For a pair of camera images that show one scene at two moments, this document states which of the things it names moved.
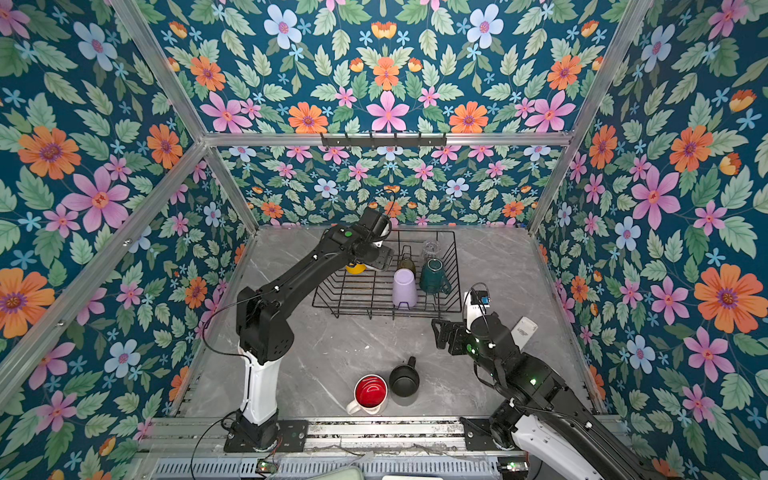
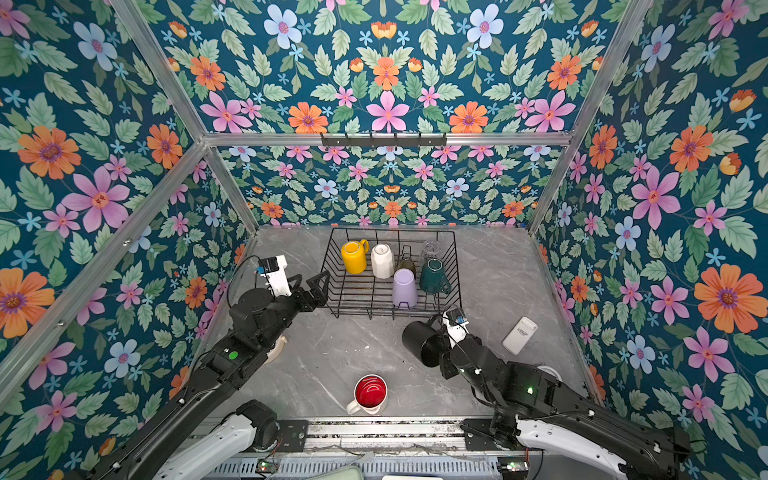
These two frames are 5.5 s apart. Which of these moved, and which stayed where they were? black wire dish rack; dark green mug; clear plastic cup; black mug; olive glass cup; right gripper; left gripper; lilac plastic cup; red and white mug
Moved: left gripper; right gripper; black mug
Stayed: red and white mug; clear plastic cup; black wire dish rack; dark green mug; lilac plastic cup; olive glass cup
